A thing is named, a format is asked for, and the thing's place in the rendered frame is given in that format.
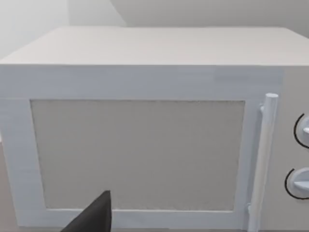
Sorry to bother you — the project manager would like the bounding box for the pale microwave oven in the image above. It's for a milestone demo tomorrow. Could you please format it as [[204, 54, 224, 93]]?
[[0, 26, 309, 232]]

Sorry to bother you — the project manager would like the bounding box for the pale microwave door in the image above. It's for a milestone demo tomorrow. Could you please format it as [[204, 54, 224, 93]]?
[[0, 64, 285, 230]]

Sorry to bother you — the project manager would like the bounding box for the white microwave door handle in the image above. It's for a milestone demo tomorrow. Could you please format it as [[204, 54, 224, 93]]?
[[246, 93, 279, 232]]

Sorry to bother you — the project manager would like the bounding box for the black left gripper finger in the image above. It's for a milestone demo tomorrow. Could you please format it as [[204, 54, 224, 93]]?
[[60, 190, 113, 232]]

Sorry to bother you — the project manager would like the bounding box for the white microwave knob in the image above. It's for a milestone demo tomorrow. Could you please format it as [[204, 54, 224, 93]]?
[[284, 168, 309, 200], [294, 113, 309, 147]]

